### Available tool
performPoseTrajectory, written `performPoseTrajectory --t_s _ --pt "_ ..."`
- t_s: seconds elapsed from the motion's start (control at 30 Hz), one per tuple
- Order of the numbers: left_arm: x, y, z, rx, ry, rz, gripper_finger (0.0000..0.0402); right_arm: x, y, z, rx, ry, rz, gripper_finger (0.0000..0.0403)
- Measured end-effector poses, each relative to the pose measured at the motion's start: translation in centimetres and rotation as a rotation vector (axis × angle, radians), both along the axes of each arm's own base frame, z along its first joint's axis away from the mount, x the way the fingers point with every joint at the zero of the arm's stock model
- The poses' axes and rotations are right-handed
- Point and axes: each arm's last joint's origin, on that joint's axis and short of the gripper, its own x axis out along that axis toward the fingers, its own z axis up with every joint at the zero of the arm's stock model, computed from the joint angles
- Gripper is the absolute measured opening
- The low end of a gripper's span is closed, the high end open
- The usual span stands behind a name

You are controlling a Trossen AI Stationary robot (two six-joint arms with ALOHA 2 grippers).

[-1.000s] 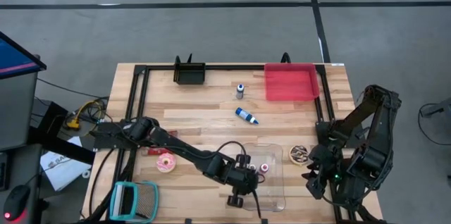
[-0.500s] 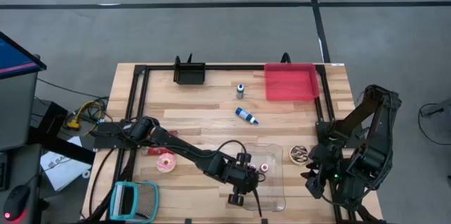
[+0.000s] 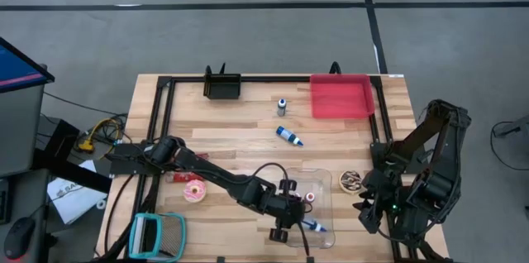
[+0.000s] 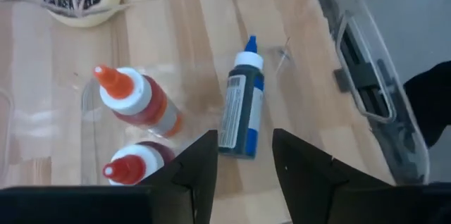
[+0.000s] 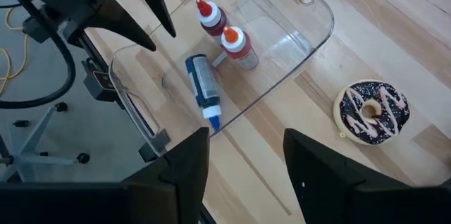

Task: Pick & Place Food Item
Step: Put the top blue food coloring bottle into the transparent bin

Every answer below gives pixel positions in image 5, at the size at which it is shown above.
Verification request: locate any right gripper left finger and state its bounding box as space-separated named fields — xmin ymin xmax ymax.
xmin=123 ymin=127 xmax=211 ymax=224

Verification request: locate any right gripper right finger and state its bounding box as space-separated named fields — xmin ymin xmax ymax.
xmin=283 ymin=127 xmax=415 ymax=224

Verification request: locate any dark red food colour bottle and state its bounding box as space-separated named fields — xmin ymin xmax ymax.
xmin=195 ymin=0 xmax=230 ymax=39

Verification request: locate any blue food colour bottle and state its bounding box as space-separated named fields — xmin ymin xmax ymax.
xmin=185 ymin=54 xmax=223 ymax=133

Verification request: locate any orange food colour bottle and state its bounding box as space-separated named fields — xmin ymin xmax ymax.
xmin=220 ymin=25 xmax=260 ymax=71

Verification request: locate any grey office chair base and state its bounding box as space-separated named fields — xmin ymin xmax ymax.
xmin=0 ymin=101 xmax=91 ymax=183

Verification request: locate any clear plastic tray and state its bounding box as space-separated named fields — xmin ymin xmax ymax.
xmin=107 ymin=0 xmax=335 ymax=158

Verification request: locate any black aluminium table frame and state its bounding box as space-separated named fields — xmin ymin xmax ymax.
xmin=68 ymin=30 xmax=172 ymax=163

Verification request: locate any yellow cable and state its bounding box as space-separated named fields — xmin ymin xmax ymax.
xmin=0 ymin=6 xmax=30 ymax=95

